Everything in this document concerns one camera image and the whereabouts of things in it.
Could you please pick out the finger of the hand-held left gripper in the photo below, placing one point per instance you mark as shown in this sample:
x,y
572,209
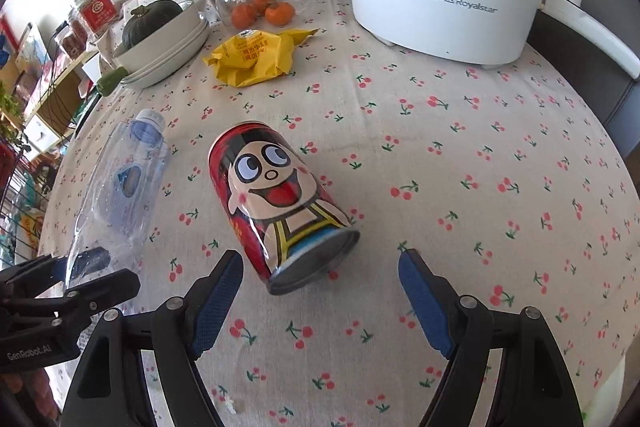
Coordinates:
x,y
30,277
105,292

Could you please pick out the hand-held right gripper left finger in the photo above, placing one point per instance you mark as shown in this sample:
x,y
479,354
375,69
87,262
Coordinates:
x,y
215,307

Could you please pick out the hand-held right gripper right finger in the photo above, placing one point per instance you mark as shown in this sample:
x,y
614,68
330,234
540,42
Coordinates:
x,y
425,302

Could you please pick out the clear plastic bottle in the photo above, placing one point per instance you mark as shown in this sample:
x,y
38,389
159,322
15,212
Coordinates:
x,y
130,187

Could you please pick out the red cartoon drink can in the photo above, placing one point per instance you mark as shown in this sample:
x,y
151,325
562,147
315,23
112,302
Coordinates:
x,y
280,207

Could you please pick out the cherry print tablecloth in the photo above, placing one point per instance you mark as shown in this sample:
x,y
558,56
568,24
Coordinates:
x,y
425,157

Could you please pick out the white plate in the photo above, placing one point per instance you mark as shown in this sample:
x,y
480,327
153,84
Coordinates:
x,y
165,74

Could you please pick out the glass jar of dried food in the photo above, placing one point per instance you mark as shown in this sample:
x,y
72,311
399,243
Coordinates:
x,y
72,37

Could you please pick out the yellow snack wrapper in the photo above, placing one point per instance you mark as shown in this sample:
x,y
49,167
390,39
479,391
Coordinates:
x,y
250,57

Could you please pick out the white bowl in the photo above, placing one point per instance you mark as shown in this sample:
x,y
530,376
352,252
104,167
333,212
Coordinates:
x,y
170,47

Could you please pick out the green pumpkin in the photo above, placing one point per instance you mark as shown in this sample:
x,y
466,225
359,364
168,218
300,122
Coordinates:
x,y
147,22

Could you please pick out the red label jar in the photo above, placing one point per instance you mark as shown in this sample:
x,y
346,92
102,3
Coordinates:
x,y
97,9

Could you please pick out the small orange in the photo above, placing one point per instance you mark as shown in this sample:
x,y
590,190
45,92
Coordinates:
x,y
280,14
245,14
263,3

